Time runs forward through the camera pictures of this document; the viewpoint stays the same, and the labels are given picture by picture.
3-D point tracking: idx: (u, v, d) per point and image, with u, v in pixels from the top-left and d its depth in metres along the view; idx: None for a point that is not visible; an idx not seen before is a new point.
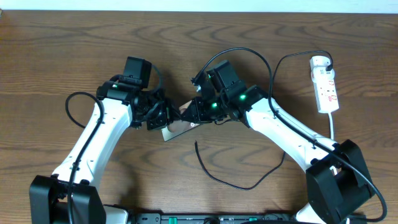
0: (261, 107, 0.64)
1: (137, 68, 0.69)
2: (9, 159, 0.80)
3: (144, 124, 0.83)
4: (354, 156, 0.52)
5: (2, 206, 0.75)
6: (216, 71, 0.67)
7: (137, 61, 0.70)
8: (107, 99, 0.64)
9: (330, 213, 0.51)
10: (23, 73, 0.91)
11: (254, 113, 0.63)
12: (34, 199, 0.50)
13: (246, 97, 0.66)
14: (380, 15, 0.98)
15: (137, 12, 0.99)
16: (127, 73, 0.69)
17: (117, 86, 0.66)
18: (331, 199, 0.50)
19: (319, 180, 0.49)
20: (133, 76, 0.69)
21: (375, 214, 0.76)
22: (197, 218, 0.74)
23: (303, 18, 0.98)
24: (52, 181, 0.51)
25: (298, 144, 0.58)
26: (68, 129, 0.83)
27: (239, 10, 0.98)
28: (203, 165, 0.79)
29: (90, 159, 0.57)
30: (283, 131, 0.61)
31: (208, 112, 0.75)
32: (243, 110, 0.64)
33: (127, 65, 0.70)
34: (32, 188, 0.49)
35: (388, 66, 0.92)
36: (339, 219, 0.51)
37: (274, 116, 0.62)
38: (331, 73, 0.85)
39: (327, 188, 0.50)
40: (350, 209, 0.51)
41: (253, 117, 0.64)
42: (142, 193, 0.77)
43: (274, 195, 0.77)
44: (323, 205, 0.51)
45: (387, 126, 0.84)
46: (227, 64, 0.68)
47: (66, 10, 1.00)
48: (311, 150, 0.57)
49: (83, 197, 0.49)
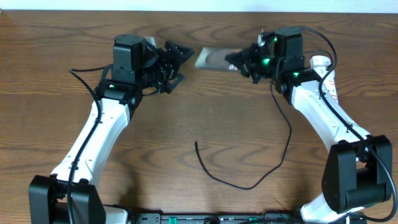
0: (310, 86, 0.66)
1: (126, 58, 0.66)
2: (10, 159, 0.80)
3: (145, 126, 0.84)
4: (384, 151, 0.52)
5: (2, 205, 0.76)
6: (284, 39, 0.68)
7: (124, 51, 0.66)
8: (105, 99, 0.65)
9: (339, 195, 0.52)
10: (23, 72, 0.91)
11: (301, 90, 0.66)
12: (33, 198, 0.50)
13: (300, 76, 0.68)
14: (379, 16, 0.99)
15: (138, 12, 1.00)
16: (119, 65, 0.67)
17: (114, 86, 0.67)
18: (345, 180, 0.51)
19: (341, 157, 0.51)
20: (125, 68, 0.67)
21: (376, 214, 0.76)
22: (197, 219, 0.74)
23: (303, 18, 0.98)
24: (51, 181, 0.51)
25: (333, 124, 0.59)
26: (68, 129, 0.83)
27: (239, 10, 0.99)
28: (203, 165, 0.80)
29: (89, 158, 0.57)
30: (323, 110, 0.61)
31: (254, 65, 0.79)
32: (291, 84, 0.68)
33: (115, 56, 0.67)
34: (31, 188, 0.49)
35: (390, 65, 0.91)
36: (346, 205, 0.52)
37: (319, 96, 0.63)
38: (331, 73, 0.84)
39: (345, 168, 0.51)
40: (360, 199, 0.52)
41: (298, 93, 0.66)
42: (142, 193, 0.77)
43: (274, 195, 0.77)
44: (335, 186, 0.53)
45: (388, 126, 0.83)
46: (298, 37, 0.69)
47: (69, 10, 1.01)
48: (344, 133, 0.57)
49: (83, 196, 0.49)
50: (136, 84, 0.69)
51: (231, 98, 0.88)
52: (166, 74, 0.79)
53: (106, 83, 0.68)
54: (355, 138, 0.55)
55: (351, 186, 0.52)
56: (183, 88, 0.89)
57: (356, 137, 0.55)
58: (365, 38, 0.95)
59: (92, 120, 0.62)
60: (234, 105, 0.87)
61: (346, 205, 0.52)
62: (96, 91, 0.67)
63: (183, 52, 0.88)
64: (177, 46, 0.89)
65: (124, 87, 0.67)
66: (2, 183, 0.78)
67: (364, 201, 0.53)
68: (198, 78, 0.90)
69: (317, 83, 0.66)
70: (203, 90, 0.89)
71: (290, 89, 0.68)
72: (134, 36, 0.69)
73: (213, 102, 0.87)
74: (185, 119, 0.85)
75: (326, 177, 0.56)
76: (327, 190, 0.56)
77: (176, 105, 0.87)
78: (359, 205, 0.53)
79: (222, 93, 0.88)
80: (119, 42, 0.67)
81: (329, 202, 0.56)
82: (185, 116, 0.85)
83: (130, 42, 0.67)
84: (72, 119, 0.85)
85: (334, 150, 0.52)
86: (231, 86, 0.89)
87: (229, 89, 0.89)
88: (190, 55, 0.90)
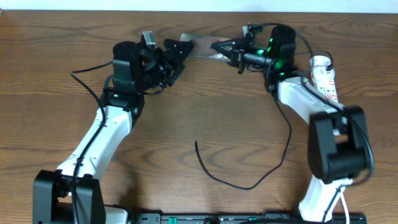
0: (293, 79, 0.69)
1: (127, 71, 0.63)
2: (10, 159, 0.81)
3: (145, 125, 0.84)
4: (359, 118, 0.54)
5: (3, 205, 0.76)
6: (278, 45, 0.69)
7: (124, 66, 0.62)
8: (111, 107, 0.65)
9: (321, 161, 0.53)
10: (23, 72, 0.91)
11: (285, 85, 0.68)
12: (37, 193, 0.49)
13: (285, 75, 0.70)
14: (379, 15, 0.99)
15: (138, 12, 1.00)
16: (120, 77, 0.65)
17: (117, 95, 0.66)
18: (324, 145, 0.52)
19: (318, 123, 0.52)
20: (125, 79, 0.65)
21: (376, 214, 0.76)
22: (197, 219, 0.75)
23: (303, 18, 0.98)
24: (56, 176, 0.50)
25: (311, 102, 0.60)
26: (68, 129, 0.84)
27: (239, 9, 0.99)
28: (203, 165, 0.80)
29: (93, 155, 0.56)
30: (305, 96, 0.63)
31: (247, 54, 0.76)
32: (278, 83, 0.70)
33: (116, 70, 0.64)
34: (36, 183, 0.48)
35: (390, 65, 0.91)
36: (329, 172, 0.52)
37: (300, 85, 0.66)
38: (331, 73, 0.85)
39: (324, 134, 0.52)
40: (343, 166, 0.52)
41: (282, 88, 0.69)
42: (142, 193, 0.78)
43: (274, 195, 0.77)
44: (317, 154, 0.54)
45: (387, 126, 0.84)
46: (293, 43, 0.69)
47: (69, 10, 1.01)
48: (321, 106, 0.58)
49: (86, 190, 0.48)
50: (138, 93, 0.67)
51: (231, 98, 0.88)
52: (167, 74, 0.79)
53: (109, 93, 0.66)
54: (331, 109, 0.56)
55: (331, 152, 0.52)
56: (183, 88, 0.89)
57: (334, 108, 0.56)
58: (365, 38, 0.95)
59: (97, 122, 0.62)
60: (234, 105, 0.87)
61: (329, 172, 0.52)
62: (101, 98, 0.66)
63: (182, 51, 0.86)
64: (176, 44, 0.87)
65: (127, 97, 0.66)
66: (2, 183, 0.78)
67: (347, 169, 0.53)
68: (198, 78, 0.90)
69: (300, 77, 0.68)
70: (203, 90, 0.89)
71: (277, 88, 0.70)
72: (132, 45, 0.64)
73: (213, 102, 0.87)
74: (185, 119, 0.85)
75: (310, 149, 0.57)
76: (313, 162, 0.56)
77: (176, 104, 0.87)
78: (341, 172, 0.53)
79: (222, 93, 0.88)
80: (118, 55, 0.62)
81: (316, 175, 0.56)
82: (185, 116, 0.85)
83: (129, 54, 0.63)
84: (72, 119, 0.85)
85: (313, 116, 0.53)
86: (231, 86, 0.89)
87: (229, 89, 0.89)
88: (189, 50, 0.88)
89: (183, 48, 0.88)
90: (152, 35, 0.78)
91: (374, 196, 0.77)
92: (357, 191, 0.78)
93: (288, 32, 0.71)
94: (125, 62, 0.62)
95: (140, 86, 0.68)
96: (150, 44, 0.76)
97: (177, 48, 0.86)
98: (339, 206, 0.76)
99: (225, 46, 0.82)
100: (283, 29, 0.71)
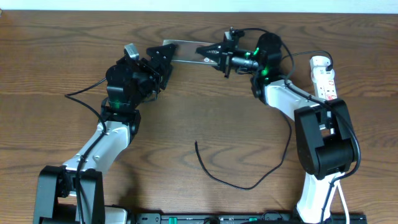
0: (277, 81, 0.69)
1: (122, 96, 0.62)
2: (11, 159, 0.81)
3: (144, 126, 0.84)
4: (342, 110, 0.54)
5: (4, 205, 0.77)
6: (265, 54, 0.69)
7: (119, 93, 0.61)
8: (111, 122, 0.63)
9: (311, 155, 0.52)
10: (23, 73, 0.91)
11: (270, 88, 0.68)
12: (40, 189, 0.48)
13: (270, 79, 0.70)
14: (379, 16, 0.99)
15: (138, 12, 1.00)
16: (115, 101, 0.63)
17: (116, 113, 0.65)
18: (312, 139, 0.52)
19: (304, 118, 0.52)
20: (120, 101, 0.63)
21: (376, 214, 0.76)
22: (197, 218, 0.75)
23: (303, 19, 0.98)
24: (60, 170, 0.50)
25: (296, 100, 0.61)
26: (68, 129, 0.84)
27: (239, 10, 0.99)
28: (203, 165, 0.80)
29: (96, 155, 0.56)
30: (288, 95, 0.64)
31: (236, 59, 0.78)
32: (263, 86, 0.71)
33: (111, 96, 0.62)
34: (41, 177, 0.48)
35: (390, 65, 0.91)
36: (319, 167, 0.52)
37: (284, 86, 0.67)
38: (331, 73, 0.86)
39: (311, 129, 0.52)
40: (332, 159, 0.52)
41: (268, 92, 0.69)
42: (142, 193, 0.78)
43: (274, 195, 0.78)
44: (306, 149, 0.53)
45: (387, 126, 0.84)
46: (279, 51, 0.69)
47: (69, 10, 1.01)
48: (305, 103, 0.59)
49: (91, 182, 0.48)
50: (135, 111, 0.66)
51: (231, 98, 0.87)
52: (158, 81, 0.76)
53: (107, 114, 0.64)
54: (315, 104, 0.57)
55: (319, 145, 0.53)
56: (183, 89, 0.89)
57: (316, 103, 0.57)
58: (365, 38, 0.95)
59: (98, 132, 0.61)
60: (234, 105, 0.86)
61: (319, 165, 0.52)
62: (102, 113, 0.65)
63: (166, 56, 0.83)
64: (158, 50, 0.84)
65: (126, 114, 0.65)
66: (2, 183, 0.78)
67: (336, 162, 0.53)
68: (198, 78, 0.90)
69: (284, 78, 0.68)
70: (203, 91, 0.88)
71: (263, 92, 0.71)
72: (124, 68, 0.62)
73: (213, 102, 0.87)
74: (185, 119, 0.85)
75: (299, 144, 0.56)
76: (302, 159, 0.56)
77: (176, 105, 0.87)
78: (332, 165, 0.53)
79: (222, 93, 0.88)
80: (110, 81, 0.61)
81: (308, 171, 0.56)
82: (185, 116, 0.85)
83: (121, 80, 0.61)
84: (72, 119, 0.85)
85: (298, 111, 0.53)
86: (231, 87, 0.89)
87: (229, 89, 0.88)
88: (171, 53, 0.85)
89: (166, 52, 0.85)
90: (134, 47, 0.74)
91: (374, 196, 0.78)
92: (357, 191, 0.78)
93: (275, 40, 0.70)
94: (117, 88, 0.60)
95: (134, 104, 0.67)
96: (134, 56, 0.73)
97: (160, 55, 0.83)
98: (339, 206, 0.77)
99: (211, 50, 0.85)
100: (269, 37, 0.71)
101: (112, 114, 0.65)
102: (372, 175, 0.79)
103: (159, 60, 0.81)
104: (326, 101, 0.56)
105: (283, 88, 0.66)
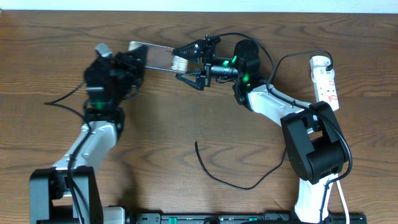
0: (260, 88, 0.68)
1: (102, 96, 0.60)
2: (10, 159, 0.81)
3: (143, 126, 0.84)
4: (328, 113, 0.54)
5: (3, 205, 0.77)
6: (244, 62, 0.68)
7: (99, 93, 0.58)
8: (98, 122, 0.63)
9: (303, 160, 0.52)
10: (23, 72, 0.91)
11: (253, 95, 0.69)
12: (33, 193, 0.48)
13: (252, 85, 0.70)
14: (379, 16, 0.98)
15: (138, 12, 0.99)
16: (96, 101, 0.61)
17: (100, 113, 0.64)
18: (301, 144, 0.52)
19: (290, 125, 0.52)
20: (102, 102, 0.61)
21: (375, 214, 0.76)
22: (197, 219, 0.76)
23: (303, 19, 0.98)
24: (50, 172, 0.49)
25: (280, 107, 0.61)
26: (68, 129, 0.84)
27: (239, 10, 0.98)
28: (203, 165, 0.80)
29: (84, 153, 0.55)
30: (272, 102, 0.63)
31: (215, 68, 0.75)
32: (247, 93, 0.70)
33: (92, 98, 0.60)
34: (32, 180, 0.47)
35: (388, 66, 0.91)
36: (313, 171, 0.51)
37: (267, 92, 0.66)
38: (331, 73, 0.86)
39: (299, 134, 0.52)
40: (325, 162, 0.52)
41: (252, 99, 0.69)
42: (141, 193, 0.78)
43: (273, 195, 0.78)
44: (296, 155, 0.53)
45: (387, 126, 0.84)
46: (256, 58, 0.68)
47: (68, 10, 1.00)
48: (290, 109, 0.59)
49: (83, 177, 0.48)
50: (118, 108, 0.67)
51: (231, 98, 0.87)
52: (135, 77, 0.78)
53: (91, 115, 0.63)
54: (300, 109, 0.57)
55: (310, 150, 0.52)
56: (183, 88, 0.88)
57: (301, 108, 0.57)
58: (365, 38, 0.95)
59: (83, 132, 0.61)
60: (234, 104, 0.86)
61: (312, 170, 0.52)
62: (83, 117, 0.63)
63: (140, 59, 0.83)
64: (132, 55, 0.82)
65: (109, 112, 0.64)
66: (2, 183, 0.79)
67: (329, 164, 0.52)
68: None
69: (265, 84, 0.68)
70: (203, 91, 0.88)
71: (247, 99, 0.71)
72: (100, 68, 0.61)
73: (213, 102, 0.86)
74: (185, 119, 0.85)
75: (290, 152, 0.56)
76: (295, 165, 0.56)
77: (176, 105, 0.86)
78: (326, 168, 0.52)
79: (222, 93, 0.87)
80: (89, 83, 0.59)
81: (301, 177, 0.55)
82: (185, 116, 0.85)
83: (99, 79, 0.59)
84: (72, 119, 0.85)
85: (284, 119, 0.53)
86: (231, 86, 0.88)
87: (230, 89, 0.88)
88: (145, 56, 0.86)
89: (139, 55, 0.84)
90: (104, 46, 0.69)
91: (374, 195, 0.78)
92: (357, 191, 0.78)
93: (252, 46, 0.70)
94: (97, 88, 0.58)
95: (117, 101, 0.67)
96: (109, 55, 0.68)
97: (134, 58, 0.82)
98: (339, 206, 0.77)
99: (189, 53, 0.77)
100: (246, 44, 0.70)
101: (96, 114, 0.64)
102: (371, 174, 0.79)
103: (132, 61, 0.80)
104: (311, 106, 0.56)
105: (267, 95, 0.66)
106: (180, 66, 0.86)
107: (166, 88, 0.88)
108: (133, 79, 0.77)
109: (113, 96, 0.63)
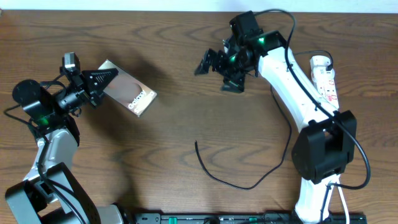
0: (277, 58, 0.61)
1: (42, 111, 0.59)
2: (11, 158, 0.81)
3: (144, 126, 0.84)
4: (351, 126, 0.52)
5: (4, 205, 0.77)
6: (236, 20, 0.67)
7: (37, 107, 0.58)
8: (55, 130, 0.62)
9: (310, 168, 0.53)
10: (24, 73, 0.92)
11: (268, 59, 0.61)
12: (15, 208, 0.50)
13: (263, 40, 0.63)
14: (380, 15, 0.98)
15: (138, 12, 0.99)
16: (40, 117, 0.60)
17: (49, 126, 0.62)
18: (316, 155, 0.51)
19: (311, 139, 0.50)
20: (45, 115, 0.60)
21: (375, 214, 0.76)
22: (197, 218, 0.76)
23: (303, 18, 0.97)
24: (23, 183, 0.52)
25: (301, 102, 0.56)
26: None
27: (239, 9, 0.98)
28: (203, 165, 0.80)
29: (51, 157, 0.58)
30: (293, 89, 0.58)
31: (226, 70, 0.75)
32: (258, 55, 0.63)
33: (33, 115, 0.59)
34: (9, 198, 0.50)
35: (389, 65, 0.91)
36: (317, 175, 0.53)
37: (287, 68, 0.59)
38: (331, 73, 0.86)
39: (316, 147, 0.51)
40: (329, 168, 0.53)
41: (266, 64, 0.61)
42: (141, 193, 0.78)
43: (273, 195, 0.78)
44: (306, 161, 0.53)
45: (387, 126, 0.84)
46: (250, 15, 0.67)
47: (68, 10, 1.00)
48: (311, 111, 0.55)
49: (58, 173, 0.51)
50: (65, 115, 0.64)
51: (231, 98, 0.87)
52: (82, 99, 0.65)
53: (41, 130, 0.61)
54: (323, 116, 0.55)
55: (322, 158, 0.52)
56: (183, 88, 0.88)
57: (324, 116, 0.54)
58: (365, 38, 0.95)
59: (41, 146, 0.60)
60: (235, 104, 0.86)
61: (316, 175, 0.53)
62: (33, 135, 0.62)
63: (96, 83, 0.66)
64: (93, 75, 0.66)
65: (58, 123, 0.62)
66: (2, 183, 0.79)
67: (333, 166, 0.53)
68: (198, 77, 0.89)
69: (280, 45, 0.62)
70: (203, 90, 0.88)
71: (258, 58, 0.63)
72: (28, 83, 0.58)
73: (213, 102, 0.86)
74: (185, 119, 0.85)
75: (297, 152, 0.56)
76: (298, 162, 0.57)
77: (176, 105, 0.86)
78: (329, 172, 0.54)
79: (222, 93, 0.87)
80: (22, 101, 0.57)
81: (303, 174, 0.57)
82: (185, 116, 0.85)
83: (32, 94, 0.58)
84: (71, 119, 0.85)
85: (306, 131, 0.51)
86: None
87: None
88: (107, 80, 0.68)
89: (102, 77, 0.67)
90: (71, 55, 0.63)
91: (374, 195, 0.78)
92: (357, 191, 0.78)
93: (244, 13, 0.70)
94: (34, 102, 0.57)
95: (59, 113, 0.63)
96: (71, 66, 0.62)
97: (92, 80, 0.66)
98: (339, 206, 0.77)
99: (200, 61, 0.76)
100: None
101: (45, 129, 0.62)
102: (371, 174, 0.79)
103: (84, 81, 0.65)
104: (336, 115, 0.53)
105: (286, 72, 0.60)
106: (138, 106, 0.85)
107: (166, 88, 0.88)
108: (81, 101, 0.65)
109: (55, 106, 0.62)
